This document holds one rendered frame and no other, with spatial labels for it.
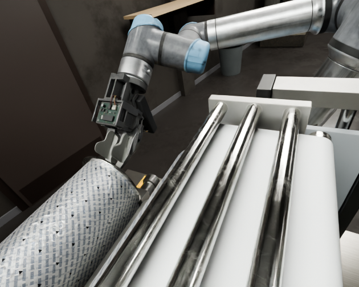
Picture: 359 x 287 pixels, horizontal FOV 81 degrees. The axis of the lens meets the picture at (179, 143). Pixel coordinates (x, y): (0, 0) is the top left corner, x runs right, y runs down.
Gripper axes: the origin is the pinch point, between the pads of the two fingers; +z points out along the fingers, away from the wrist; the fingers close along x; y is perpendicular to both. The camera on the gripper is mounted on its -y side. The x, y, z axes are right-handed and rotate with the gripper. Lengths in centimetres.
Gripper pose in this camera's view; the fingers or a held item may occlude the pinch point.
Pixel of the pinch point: (115, 167)
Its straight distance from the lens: 51.1
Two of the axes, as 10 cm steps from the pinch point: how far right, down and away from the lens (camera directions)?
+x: 8.9, 1.6, -4.3
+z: -2.3, 9.7, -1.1
